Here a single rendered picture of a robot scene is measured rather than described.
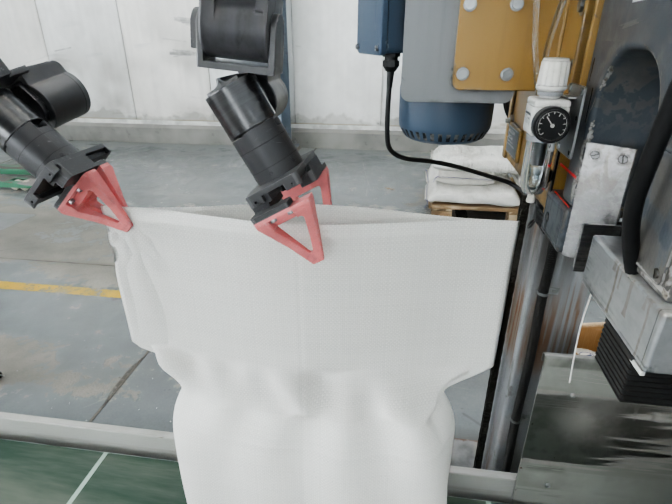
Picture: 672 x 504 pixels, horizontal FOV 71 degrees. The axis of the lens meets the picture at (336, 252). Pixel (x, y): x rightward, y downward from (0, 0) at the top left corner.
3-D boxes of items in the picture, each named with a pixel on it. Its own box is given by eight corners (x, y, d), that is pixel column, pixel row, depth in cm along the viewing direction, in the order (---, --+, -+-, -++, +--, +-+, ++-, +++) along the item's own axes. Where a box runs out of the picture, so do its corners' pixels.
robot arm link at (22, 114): (-43, 124, 53) (-39, 90, 50) (9, 103, 58) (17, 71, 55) (8, 168, 55) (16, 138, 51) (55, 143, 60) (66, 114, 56)
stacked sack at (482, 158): (429, 173, 321) (430, 153, 315) (430, 158, 358) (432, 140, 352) (530, 178, 309) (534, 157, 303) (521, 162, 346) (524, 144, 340)
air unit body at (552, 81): (518, 209, 52) (544, 59, 46) (510, 196, 56) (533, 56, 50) (560, 211, 52) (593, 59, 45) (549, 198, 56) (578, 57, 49)
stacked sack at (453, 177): (432, 186, 334) (434, 165, 327) (437, 163, 392) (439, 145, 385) (494, 191, 324) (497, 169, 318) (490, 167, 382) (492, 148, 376)
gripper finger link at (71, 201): (164, 198, 60) (106, 145, 59) (134, 217, 54) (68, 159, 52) (137, 231, 63) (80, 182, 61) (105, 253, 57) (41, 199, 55)
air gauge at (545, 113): (530, 143, 49) (537, 106, 47) (527, 140, 50) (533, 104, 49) (568, 144, 48) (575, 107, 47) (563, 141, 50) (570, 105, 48)
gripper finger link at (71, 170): (156, 203, 59) (95, 149, 57) (125, 224, 52) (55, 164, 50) (129, 236, 61) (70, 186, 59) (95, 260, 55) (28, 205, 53)
